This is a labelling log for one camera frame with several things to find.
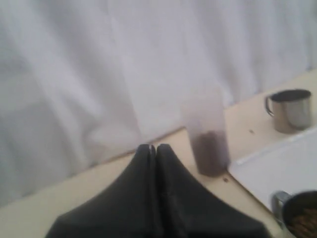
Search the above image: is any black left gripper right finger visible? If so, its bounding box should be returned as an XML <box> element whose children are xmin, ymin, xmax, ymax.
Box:
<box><xmin>156</xmin><ymin>144</ymin><xmax>270</xmax><ymax>238</ymax></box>

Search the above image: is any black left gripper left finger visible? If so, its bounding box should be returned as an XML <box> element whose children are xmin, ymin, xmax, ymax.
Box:
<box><xmin>46</xmin><ymin>144</ymin><xmax>159</xmax><ymax>238</ymax></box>

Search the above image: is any clear plastic tall container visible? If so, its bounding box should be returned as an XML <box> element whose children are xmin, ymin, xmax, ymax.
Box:
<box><xmin>181</xmin><ymin>86</ymin><xmax>230</xmax><ymax>178</ymax></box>

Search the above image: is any steel mug with kibble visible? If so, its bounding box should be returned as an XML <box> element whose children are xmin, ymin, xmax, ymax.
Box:
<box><xmin>271</xmin><ymin>190</ymin><xmax>317</xmax><ymax>238</ymax></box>

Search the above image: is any white plastic tray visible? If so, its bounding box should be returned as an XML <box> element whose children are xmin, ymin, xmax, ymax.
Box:
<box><xmin>229</xmin><ymin>128</ymin><xmax>317</xmax><ymax>209</ymax></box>

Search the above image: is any white backdrop curtain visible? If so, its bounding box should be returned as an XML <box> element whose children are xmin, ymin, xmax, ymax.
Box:
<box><xmin>0</xmin><ymin>0</ymin><xmax>317</xmax><ymax>206</ymax></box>

